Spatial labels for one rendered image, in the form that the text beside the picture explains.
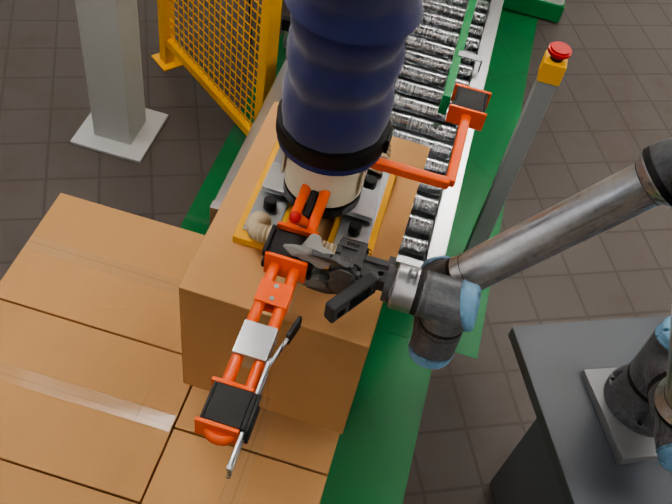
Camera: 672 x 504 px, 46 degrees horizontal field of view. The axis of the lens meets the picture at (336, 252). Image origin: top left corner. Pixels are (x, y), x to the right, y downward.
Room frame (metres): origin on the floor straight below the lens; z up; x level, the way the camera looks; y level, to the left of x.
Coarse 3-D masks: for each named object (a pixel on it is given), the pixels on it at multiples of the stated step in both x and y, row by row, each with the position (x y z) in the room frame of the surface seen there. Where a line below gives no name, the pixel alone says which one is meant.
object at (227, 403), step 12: (216, 384) 0.62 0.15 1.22; (228, 384) 0.62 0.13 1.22; (240, 384) 0.63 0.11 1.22; (216, 396) 0.60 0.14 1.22; (228, 396) 0.60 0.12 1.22; (240, 396) 0.61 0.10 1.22; (252, 396) 0.61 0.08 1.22; (204, 408) 0.57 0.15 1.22; (216, 408) 0.58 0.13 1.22; (228, 408) 0.58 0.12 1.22; (240, 408) 0.59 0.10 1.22; (204, 420) 0.55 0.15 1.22; (216, 420) 0.56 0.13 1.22; (228, 420) 0.56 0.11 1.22; (240, 420) 0.57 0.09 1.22; (228, 432) 0.55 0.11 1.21
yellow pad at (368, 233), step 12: (372, 180) 1.24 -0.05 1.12; (384, 180) 1.28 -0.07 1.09; (384, 192) 1.24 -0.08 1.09; (384, 204) 1.21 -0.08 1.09; (348, 216) 1.15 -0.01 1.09; (336, 228) 1.11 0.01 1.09; (348, 228) 1.10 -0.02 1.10; (360, 228) 1.10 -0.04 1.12; (372, 228) 1.13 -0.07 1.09; (336, 240) 1.07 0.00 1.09; (360, 240) 1.09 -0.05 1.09; (372, 240) 1.10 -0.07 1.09; (372, 252) 1.07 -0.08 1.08
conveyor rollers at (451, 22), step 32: (448, 0) 2.92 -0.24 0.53; (480, 0) 2.94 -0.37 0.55; (416, 32) 2.66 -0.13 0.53; (448, 32) 2.67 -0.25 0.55; (480, 32) 2.73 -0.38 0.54; (416, 64) 2.48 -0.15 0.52; (448, 64) 2.48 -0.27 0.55; (416, 96) 2.30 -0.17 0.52; (416, 128) 2.11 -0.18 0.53; (448, 128) 2.12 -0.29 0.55; (416, 224) 1.66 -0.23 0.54
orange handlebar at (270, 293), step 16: (464, 128) 1.37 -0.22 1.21; (464, 144) 1.32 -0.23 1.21; (384, 160) 1.22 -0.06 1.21; (400, 176) 1.20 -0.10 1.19; (416, 176) 1.20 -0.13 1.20; (432, 176) 1.20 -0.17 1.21; (448, 176) 1.21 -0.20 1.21; (304, 192) 1.08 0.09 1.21; (320, 192) 1.10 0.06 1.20; (320, 208) 1.05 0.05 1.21; (272, 272) 0.87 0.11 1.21; (288, 272) 0.89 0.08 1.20; (272, 288) 0.84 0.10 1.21; (288, 288) 0.84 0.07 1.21; (256, 304) 0.80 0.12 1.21; (272, 304) 0.80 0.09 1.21; (288, 304) 0.82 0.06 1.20; (256, 320) 0.77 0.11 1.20; (272, 320) 0.77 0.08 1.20; (256, 368) 0.67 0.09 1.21; (256, 384) 0.64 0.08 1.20; (208, 432) 0.54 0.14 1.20
